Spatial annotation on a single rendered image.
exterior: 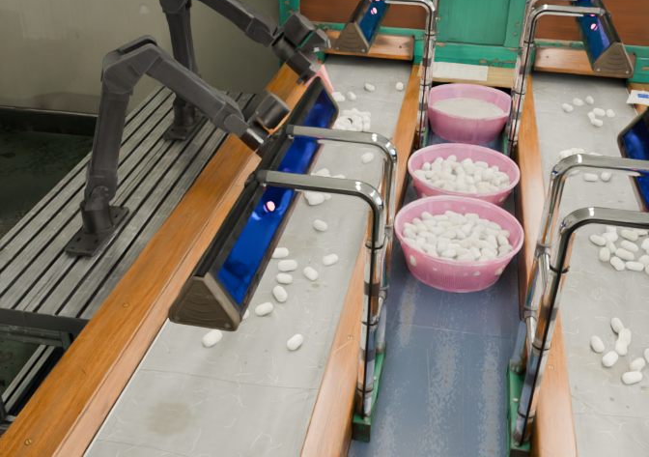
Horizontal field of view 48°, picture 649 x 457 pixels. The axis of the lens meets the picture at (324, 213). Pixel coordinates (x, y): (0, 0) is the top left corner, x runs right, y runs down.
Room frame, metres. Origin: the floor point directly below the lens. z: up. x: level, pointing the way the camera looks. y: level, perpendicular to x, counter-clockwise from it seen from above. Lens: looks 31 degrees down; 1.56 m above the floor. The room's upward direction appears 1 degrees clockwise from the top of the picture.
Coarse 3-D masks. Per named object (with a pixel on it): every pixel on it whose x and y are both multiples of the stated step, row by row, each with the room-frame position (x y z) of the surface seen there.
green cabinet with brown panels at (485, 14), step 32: (288, 0) 2.40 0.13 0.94; (320, 0) 2.39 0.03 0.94; (352, 0) 2.38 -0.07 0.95; (448, 0) 2.30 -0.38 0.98; (480, 0) 2.29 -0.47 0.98; (512, 0) 2.27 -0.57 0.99; (544, 0) 2.26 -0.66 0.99; (608, 0) 2.23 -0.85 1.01; (640, 0) 2.21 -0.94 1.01; (384, 32) 2.34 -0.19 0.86; (416, 32) 2.32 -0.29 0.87; (448, 32) 2.31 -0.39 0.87; (480, 32) 2.29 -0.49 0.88; (512, 32) 2.26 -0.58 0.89; (544, 32) 2.26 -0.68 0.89; (576, 32) 2.24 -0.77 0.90; (640, 32) 2.21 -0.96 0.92
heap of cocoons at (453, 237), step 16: (416, 224) 1.34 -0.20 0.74; (432, 224) 1.34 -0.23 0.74; (448, 224) 1.34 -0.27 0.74; (464, 224) 1.36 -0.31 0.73; (480, 224) 1.35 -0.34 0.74; (496, 224) 1.34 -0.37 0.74; (416, 240) 1.29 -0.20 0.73; (432, 240) 1.27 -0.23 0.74; (448, 240) 1.27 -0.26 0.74; (464, 240) 1.27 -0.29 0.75; (480, 240) 1.30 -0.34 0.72; (496, 240) 1.31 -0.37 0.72; (448, 256) 1.22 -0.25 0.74; (464, 256) 1.21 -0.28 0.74; (480, 256) 1.23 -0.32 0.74; (496, 256) 1.23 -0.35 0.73; (496, 272) 1.19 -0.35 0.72
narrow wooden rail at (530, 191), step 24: (528, 96) 2.04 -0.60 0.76; (528, 120) 1.86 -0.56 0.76; (528, 144) 1.70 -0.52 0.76; (528, 168) 1.57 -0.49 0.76; (528, 192) 1.45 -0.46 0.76; (528, 216) 1.34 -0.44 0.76; (528, 240) 1.25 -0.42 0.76; (528, 264) 1.16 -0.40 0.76; (552, 336) 0.95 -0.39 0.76; (552, 360) 0.89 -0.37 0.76; (552, 384) 0.83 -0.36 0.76; (552, 408) 0.78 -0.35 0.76; (552, 432) 0.73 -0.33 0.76; (552, 456) 0.69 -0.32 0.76; (576, 456) 0.69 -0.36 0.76
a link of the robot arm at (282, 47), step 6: (282, 36) 1.93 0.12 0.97; (276, 42) 1.94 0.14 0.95; (282, 42) 1.92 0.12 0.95; (288, 42) 1.93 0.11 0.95; (276, 48) 1.92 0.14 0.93; (282, 48) 1.92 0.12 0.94; (288, 48) 1.92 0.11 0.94; (294, 48) 1.92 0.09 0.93; (276, 54) 1.93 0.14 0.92; (282, 54) 1.92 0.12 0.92; (288, 54) 1.91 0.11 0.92; (282, 60) 1.93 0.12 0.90
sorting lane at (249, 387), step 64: (384, 128) 1.84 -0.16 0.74; (320, 256) 1.21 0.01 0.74; (256, 320) 1.00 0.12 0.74; (320, 320) 1.01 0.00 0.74; (128, 384) 0.84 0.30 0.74; (192, 384) 0.84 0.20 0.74; (256, 384) 0.84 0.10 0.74; (320, 384) 0.85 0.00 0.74; (128, 448) 0.71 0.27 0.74; (192, 448) 0.71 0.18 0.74; (256, 448) 0.72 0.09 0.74
